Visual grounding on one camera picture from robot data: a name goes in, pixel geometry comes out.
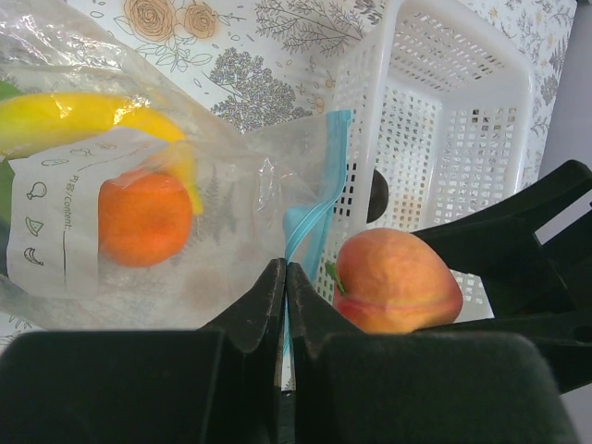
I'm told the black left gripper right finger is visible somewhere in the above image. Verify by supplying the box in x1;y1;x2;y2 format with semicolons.
286;263;578;443

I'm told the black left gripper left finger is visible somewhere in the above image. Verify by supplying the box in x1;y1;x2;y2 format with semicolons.
1;259;285;443

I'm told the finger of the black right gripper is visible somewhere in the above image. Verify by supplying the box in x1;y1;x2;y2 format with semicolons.
420;308;592;393
416;160;591;310

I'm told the peach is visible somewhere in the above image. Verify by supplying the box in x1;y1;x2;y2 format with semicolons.
325;228;463;334

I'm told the dark mangosteen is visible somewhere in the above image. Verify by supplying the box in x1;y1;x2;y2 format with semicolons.
366;169;389;224

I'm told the orange mandarin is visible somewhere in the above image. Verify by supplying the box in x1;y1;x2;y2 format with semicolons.
98;170;192;268

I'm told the clear zip top bag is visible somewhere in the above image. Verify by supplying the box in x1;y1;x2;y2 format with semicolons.
1;1;351;330

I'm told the yellow banana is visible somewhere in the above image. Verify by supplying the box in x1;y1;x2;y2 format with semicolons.
0;91;204;216

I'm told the green starfruit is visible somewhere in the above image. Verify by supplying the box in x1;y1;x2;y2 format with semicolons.
1;81;20;225

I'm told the white plastic perforated basket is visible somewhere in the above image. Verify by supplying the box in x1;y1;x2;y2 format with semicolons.
314;0;537;320

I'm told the floral tablecloth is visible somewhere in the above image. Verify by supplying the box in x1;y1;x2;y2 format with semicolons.
0;0;579;394

